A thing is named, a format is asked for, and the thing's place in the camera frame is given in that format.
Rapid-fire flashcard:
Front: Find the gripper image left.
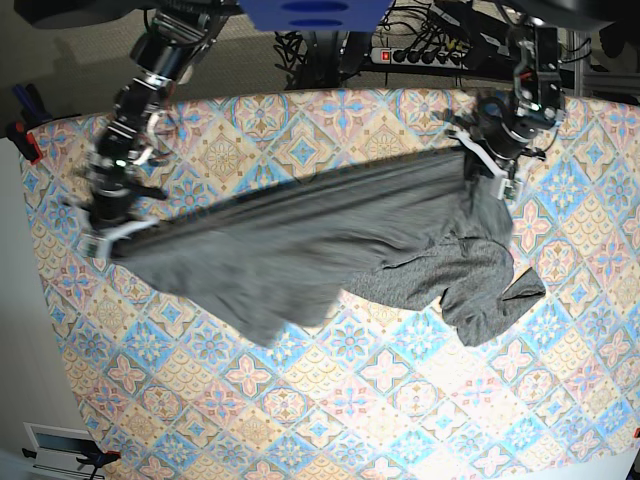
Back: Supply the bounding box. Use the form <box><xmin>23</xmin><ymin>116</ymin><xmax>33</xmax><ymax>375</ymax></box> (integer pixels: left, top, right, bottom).
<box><xmin>63</xmin><ymin>187</ymin><xmax>168</xmax><ymax>259</ymax></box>

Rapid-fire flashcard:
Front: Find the grey t-shirt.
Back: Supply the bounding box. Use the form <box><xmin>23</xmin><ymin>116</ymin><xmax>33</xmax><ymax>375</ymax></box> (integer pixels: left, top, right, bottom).
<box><xmin>112</xmin><ymin>149</ymin><xmax>546</xmax><ymax>346</ymax></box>

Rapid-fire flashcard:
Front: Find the white power strip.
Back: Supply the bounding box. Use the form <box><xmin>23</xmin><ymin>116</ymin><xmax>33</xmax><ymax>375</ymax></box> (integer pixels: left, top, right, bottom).
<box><xmin>369</xmin><ymin>47</ymin><xmax>467</xmax><ymax>70</ymax></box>

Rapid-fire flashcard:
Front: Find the black clamp bottom left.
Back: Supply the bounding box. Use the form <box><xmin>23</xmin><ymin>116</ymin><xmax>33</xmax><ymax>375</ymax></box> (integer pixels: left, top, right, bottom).
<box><xmin>22</xmin><ymin>448</ymin><xmax>121</xmax><ymax>475</ymax></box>

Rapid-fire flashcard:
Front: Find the red black clamp left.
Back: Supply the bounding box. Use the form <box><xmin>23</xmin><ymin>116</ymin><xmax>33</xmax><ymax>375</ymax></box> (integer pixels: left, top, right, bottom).
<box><xmin>5</xmin><ymin>122</ymin><xmax>42</xmax><ymax>165</ymax></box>

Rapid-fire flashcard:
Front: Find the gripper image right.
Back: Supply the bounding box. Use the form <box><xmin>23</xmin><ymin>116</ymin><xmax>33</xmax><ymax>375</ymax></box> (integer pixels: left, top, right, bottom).
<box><xmin>447</xmin><ymin>112</ymin><xmax>545</xmax><ymax>201</ymax></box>

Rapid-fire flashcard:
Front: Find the patterned tile tablecloth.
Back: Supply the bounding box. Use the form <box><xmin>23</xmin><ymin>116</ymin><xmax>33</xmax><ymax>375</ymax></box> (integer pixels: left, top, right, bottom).
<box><xmin>20</xmin><ymin>99</ymin><xmax>639</xmax><ymax>479</ymax></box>

